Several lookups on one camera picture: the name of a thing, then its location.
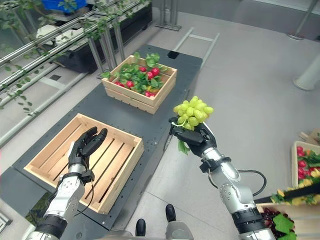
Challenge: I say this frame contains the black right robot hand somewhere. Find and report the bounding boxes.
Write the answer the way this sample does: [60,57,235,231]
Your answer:
[168,117,218,158]

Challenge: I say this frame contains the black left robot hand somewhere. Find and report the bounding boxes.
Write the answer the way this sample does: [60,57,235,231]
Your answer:
[67,126,109,173]

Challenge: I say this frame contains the green grape bunch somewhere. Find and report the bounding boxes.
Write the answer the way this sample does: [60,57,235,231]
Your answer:
[172,95,215,156]

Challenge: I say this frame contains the empty wooden crate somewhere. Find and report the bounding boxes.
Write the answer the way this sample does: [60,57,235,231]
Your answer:
[23,112,146,215]

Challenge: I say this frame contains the wooden crate with greens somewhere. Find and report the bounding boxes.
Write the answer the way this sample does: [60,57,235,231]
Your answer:
[100,54,178,116]

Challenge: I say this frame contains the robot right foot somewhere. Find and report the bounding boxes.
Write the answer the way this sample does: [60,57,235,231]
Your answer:
[165,203,177,223]

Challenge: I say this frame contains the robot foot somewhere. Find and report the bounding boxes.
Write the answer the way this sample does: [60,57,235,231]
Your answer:
[134,218,147,237]
[165,203,177,223]

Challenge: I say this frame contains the green leafy stems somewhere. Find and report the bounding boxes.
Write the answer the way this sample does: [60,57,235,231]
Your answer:
[100,51,169,96]

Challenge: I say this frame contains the silver robot right leg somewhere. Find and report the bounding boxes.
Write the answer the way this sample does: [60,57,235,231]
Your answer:
[165,220,195,240]

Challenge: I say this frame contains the silver robot leg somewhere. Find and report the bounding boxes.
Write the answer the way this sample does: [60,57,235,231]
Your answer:
[106,229,135,240]
[165,220,195,240]

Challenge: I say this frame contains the silver robot left leg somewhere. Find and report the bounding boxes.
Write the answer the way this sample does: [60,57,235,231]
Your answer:
[106,229,135,240]

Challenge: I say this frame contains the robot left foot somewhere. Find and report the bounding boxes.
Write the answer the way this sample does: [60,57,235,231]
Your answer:
[134,218,147,237]

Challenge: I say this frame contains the wooden crate with mixed fruit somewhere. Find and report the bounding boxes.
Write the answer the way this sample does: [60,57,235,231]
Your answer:
[290,140,320,189]

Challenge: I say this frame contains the dark purple grape bunch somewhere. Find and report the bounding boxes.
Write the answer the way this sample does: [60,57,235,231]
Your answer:
[259,207,288,238]

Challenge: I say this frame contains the black bar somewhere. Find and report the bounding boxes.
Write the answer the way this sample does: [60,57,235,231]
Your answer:
[254,184,320,204]

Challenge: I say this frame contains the green vine plant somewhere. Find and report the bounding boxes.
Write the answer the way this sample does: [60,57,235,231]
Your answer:
[0,0,151,117]

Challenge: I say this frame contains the wooden crate with dark grapes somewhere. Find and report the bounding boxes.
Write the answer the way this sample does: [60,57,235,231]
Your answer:
[256,201,320,240]

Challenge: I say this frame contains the grey metal stand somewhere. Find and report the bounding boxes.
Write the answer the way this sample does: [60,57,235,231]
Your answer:
[154,0,183,32]

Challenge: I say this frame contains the large black case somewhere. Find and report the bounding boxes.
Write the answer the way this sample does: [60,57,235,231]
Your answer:
[51,2,154,75]

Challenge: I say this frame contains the blue plastic bin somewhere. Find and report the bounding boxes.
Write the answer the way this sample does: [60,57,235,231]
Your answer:
[40,0,89,14]

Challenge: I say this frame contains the grey pole with round base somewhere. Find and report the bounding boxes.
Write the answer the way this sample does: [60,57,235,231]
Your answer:
[286,0,320,41]

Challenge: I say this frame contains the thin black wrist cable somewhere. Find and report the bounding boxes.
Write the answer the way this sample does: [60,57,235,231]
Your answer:
[74,180,95,216]

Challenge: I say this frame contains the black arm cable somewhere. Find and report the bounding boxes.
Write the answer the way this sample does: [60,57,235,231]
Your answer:
[236,169,268,199]

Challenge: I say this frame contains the grey ladder-shaped floor frame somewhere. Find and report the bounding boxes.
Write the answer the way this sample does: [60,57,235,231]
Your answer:
[174,26,221,69]

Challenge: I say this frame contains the aluminium frame rack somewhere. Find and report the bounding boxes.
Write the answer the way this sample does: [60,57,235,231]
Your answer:
[0,4,126,111]

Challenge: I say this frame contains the white post with round base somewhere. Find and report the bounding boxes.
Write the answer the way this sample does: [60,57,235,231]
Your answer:
[292,52,320,91]

